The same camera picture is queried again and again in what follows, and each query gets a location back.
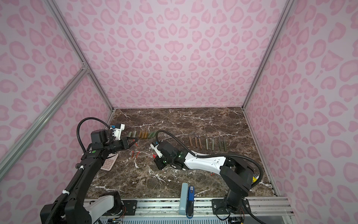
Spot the green pen short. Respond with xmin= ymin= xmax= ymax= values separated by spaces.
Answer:
xmin=222 ymin=139 xmax=227 ymax=152

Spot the aluminium diagonal frame bar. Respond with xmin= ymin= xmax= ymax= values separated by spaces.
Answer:
xmin=1 ymin=66 xmax=88 ymax=180

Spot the aluminium frame corner post left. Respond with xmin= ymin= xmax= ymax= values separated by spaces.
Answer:
xmin=43 ymin=0 xmax=114 ymax=112

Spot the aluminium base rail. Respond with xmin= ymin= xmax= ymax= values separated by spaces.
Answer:
xmin=53 ymin=195 xmax=294 ymax=224

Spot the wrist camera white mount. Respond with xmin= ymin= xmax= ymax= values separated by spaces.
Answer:
xmin=110 ymin=124 xmax=125 ymax=141
xmin=150 ymin=143 xmax=163 ymax=158

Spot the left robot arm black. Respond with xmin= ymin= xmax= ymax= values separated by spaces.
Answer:
xmin=40 ymin=118 xmax=139 ymax=224

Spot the pink calculator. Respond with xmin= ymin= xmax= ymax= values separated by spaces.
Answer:
xmin=101 ymin=153 xmax=118 ymax=171

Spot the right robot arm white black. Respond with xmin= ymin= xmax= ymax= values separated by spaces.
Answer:
xmin=150 ymin=130 xmax=264 ymax=224

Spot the blue grey camera mount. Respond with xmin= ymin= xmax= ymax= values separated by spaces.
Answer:
xmin=179 ymin=183 xmax=195 ymax=219

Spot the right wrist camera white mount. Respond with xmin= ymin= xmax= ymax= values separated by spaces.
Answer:
xmin=150 ymin=143 xmax=163 ymax=158

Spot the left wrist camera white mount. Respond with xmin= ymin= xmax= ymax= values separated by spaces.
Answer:
xmin=110 ymin=124 xmax=125 ymax=141

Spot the aluminium frame corner post right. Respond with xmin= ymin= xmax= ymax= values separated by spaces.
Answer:
xmin=242 ymin=0 xmax=297 ymax=110

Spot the aluminium frame corner post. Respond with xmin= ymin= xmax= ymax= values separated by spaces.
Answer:
xmin=43 ymin=0 xmax=114 ymax=112
xmin=242 ymin=0 xmax=297 ymax=110

